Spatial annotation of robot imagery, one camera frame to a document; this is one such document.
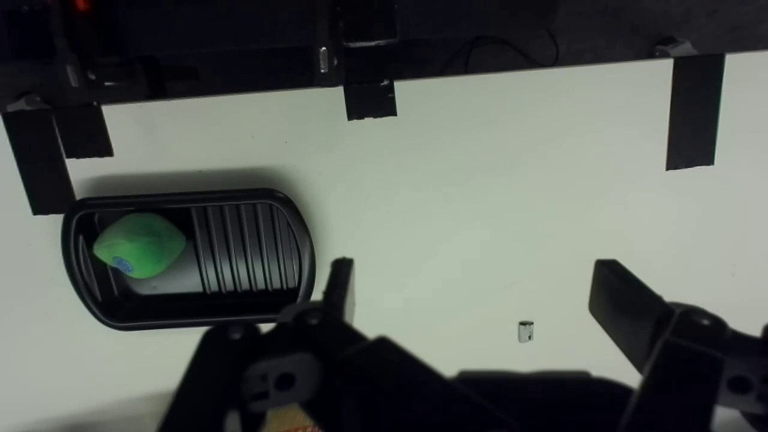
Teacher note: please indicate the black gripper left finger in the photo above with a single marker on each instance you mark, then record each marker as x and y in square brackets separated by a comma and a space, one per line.
[338, 288]

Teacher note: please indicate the black table clamp right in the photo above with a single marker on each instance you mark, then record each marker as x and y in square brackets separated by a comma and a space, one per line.
[693, 105]

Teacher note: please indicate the black table clamp middle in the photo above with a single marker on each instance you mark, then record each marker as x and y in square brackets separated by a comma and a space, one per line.
[368, 79]

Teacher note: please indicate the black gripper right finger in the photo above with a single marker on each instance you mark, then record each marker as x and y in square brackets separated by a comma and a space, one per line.
[627, 310]

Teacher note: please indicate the black table clamp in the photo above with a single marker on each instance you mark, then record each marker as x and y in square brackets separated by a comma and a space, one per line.
[368, 79]
[693, 105]
[43, 137]

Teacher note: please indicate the green plush fruit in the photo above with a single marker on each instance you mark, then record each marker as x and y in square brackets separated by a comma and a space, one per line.
[139, 245]

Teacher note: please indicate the black table clamp left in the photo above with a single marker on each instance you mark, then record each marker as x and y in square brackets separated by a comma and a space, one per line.
[43, 137]

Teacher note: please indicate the black oval tray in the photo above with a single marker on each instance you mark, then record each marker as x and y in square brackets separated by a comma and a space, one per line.
[246, 256]

